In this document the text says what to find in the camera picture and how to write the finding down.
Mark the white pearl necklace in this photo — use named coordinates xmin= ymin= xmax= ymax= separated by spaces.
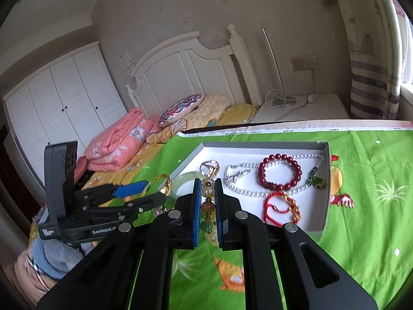
xmin=223 ymin=153 xmax=325 ymax=198

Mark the multicolour agate bead bracelet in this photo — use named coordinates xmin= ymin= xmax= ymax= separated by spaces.
xmin=199 ymin=176 xmax=221 ymax=248

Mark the pale green jade bangle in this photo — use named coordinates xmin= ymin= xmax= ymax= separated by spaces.
xmin=166 ymin=171 xmax=203 ymax=206

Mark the gold bangle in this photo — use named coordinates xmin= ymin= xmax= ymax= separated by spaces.
xmin=140 ymin=174 xmax=172 ymax=198

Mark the dark red bead bracelet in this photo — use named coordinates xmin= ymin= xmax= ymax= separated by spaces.
xmin=257 ymin=153 xmax=303 ymax=192

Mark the red string gold bracelet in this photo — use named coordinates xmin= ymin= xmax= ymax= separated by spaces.
xmin=262 ymin=190 xmax=302 ymax=226

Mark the green jade pendant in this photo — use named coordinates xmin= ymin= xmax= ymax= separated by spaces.
xmin=307 ymin=167 xmax=326 ymax=190

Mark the grey jewelry tray box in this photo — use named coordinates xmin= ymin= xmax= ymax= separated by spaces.
xmin=171 ymin=141 xmax=331 ymax=240

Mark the gloved left hand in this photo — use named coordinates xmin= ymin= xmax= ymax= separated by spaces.
xmin=31 ymin=237 xmax=84 ymax=280

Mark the pink folded quilt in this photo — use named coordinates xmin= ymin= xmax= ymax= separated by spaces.
xmin=74 ymin=108 xmax=161 ymax=181

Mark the yellow floral pillow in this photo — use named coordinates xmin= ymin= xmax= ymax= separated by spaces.
xmin=146 ymin=95 xmax=258 ymax=144

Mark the embroidered round pillow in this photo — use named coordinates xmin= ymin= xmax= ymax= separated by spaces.
xmin=158 ymin=94 xmax=204 ymax=127

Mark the white wardrobe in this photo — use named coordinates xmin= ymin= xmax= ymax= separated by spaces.
xmin=4 ymin=42 xmax=127 ymax=185

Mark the white desk lamp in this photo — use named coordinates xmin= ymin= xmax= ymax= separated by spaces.
xmin=262 ymin=28 xmax=297 ymax=108

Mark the white wooden headboard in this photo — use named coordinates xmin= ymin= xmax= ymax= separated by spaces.
xmin=126 ymin=24 xmax=263 ymax=116

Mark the white bedside table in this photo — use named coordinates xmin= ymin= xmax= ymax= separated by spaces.
xmin=251 ymin=93 xmax=349 ymax=123

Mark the green cartoon print cloth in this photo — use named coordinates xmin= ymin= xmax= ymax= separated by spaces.
xmin=134 ymin=129 xmax=412 ymax=309

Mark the striped printed curtain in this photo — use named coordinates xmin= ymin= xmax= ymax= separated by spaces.
xmin=337 ymin=0 xmax=402 ymax=120

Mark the wall power socket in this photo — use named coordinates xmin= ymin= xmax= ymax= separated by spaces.
xmin=290 ymin=55 xmax=319 ymax=71

